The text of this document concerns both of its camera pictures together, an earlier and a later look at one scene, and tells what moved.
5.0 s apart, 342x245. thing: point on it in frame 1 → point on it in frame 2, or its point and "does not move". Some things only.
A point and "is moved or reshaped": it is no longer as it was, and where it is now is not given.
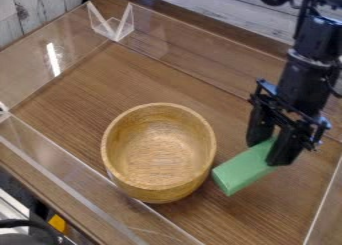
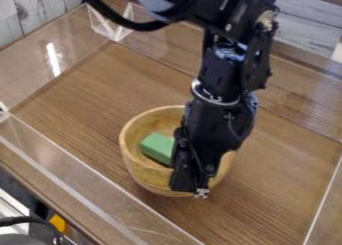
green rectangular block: [246, 169] → [158, 146]
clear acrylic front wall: [76, 186] does not move
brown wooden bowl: [158, 149] is moved or reshaped
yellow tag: [58, 222] does not move
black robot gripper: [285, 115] → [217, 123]
